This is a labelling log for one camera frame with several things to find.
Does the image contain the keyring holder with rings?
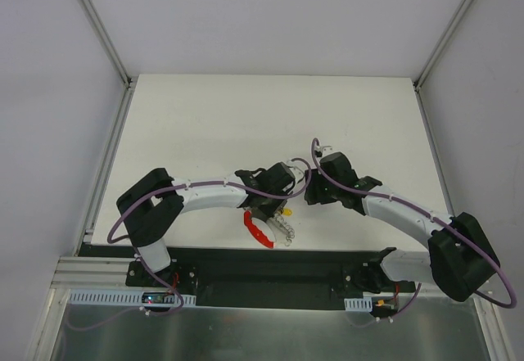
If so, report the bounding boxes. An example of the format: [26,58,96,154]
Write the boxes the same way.
[243,208,295,250]

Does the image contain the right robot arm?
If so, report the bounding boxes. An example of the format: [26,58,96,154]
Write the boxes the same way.
[305,148,499,301]

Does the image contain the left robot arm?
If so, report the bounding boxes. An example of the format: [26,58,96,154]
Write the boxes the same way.
[116,162,296,287]

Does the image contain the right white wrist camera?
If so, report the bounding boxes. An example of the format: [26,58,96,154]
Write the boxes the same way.
[315,146,333,157]

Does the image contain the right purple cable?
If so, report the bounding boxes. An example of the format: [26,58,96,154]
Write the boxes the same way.
[309,138,517,323]

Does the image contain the right white cable duct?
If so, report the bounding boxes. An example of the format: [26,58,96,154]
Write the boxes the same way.
[344,296,373,313]

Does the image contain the white cable duct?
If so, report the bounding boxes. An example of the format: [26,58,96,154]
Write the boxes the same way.
[69,289,197,308]
[344,296,373,313]

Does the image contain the right aluminium side rail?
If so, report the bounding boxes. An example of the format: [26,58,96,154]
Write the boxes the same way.
[413,88,457,216]

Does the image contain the aluminium side rail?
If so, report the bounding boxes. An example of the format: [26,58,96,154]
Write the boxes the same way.
[413,88,457,216]
[71,78,138,256]

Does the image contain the left white cable duct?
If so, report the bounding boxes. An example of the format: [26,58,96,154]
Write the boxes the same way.
[69,289,197,308]

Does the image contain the left aluminium side rail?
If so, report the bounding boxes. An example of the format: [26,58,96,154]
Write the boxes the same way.
[71,78,138,256]

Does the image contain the left aluminium frame post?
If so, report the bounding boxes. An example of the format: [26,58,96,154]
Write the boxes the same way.
[78,0,133,88]

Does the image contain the aluminium frame post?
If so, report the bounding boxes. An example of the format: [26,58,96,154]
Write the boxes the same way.
[78,0,133,88]
[413,0,476,93]

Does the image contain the right aluminium frame post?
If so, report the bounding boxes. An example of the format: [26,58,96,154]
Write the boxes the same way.
[413,0,476,93]

